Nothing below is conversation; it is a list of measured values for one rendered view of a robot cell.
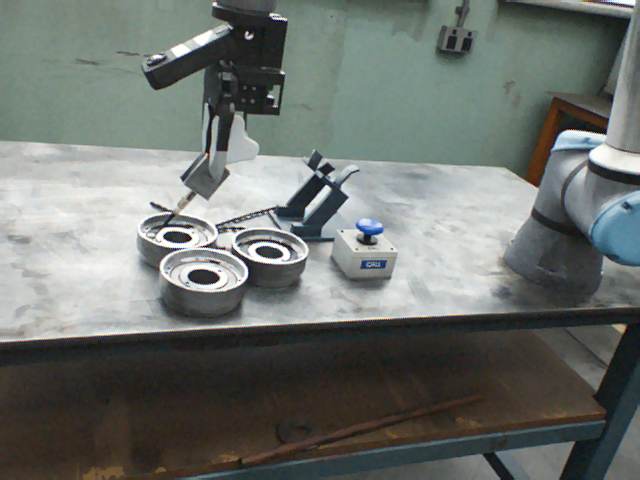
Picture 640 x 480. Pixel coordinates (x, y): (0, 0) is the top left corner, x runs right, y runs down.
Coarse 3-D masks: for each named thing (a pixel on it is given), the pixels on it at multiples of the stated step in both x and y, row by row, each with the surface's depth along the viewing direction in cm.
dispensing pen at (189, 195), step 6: (198, 156) 81; (204, 156) 80; (192, 162) 82; (198, 162) 80; (192, 168) 81; (186, 174) 81; (186, 192) 82; (192, 192) 82; (186, 198) 82; (192, 198) 82; (180, 204) 82; (186, 204) 82; (174, 210) 82; (180, 210) 82; (174, 216) 82; (168, 222) 83; (162, 228) 83; (156, 234) 83
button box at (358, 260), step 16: (336, 240) 93; (352, 240) 90; (368, 240) 90; (384, 240) 92; (336, 256) 93; (352, 256) 88; (368, 256) 88; (384, 256) 89; (352, 272) 89; (368, 272) 90; (384, 272) 91
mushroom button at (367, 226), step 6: (360, 222) 90; (366, 222) 90; (372, 222) 90; (378, 222) 90; (360, 228) 89; (366, 228) 89; (372, 228) 89; (378, 228) 89; (366, 234) 90; (372, 234) 89; (378, 234) 89
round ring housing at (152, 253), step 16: (144, 224) 86; (160, 224) 88; (192, 224) 89; (208, 224) 88; (144, 240) 81; (160, 240) 84; (176, 240) 88; (192, 240) 85; (208, 240) 86; (144, 256) 83; (160, 256) 81
